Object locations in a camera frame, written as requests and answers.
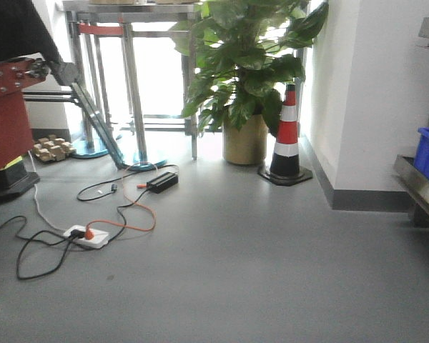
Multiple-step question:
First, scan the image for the orange white traffic cone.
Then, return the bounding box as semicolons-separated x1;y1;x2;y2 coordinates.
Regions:
258;84;313;187

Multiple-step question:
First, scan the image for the orange cable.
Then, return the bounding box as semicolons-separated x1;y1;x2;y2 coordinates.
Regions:
84;161;168;241

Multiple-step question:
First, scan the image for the red machine base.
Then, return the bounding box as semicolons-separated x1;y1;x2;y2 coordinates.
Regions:
0;57;48;202

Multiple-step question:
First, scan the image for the black power adapter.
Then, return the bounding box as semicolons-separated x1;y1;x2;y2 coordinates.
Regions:
146;171;179;194

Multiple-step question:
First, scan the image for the steel table frame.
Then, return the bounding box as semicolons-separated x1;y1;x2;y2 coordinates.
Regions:
24;1;197;172

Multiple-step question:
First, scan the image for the gold plant pot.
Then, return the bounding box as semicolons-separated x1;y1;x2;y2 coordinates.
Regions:
222;115;268;166

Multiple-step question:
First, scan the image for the white power strip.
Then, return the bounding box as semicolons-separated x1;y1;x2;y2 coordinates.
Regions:
63;225;109;249

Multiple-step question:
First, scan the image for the green potted plant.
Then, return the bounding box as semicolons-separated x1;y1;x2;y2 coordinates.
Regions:
173;1;329;135

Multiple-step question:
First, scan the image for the wooden blocks pile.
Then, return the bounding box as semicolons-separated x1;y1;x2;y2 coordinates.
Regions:
31;134;77;163

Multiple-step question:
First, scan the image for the person in black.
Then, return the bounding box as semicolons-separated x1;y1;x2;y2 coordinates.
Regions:
0;0;63;66

